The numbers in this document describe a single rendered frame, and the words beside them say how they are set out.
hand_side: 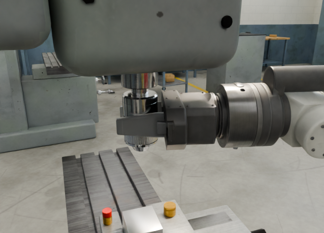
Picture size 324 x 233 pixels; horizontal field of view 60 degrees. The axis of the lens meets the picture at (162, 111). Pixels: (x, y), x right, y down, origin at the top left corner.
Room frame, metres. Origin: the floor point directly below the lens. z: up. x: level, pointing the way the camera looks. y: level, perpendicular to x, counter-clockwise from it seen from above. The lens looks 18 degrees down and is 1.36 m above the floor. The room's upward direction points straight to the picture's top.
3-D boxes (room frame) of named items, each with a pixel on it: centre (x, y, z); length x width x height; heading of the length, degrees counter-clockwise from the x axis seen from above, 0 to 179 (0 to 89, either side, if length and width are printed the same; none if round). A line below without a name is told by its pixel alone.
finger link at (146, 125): (0.33, 0.03, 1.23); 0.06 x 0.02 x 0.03; 93
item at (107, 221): (0.40, 0.09, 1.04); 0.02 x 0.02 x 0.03
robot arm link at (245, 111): (0.36, -0.06, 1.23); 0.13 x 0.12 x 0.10; 3
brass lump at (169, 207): (0.42, -0.01, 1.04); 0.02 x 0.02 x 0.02
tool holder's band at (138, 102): (0.36, 0.03, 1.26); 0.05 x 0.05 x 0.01
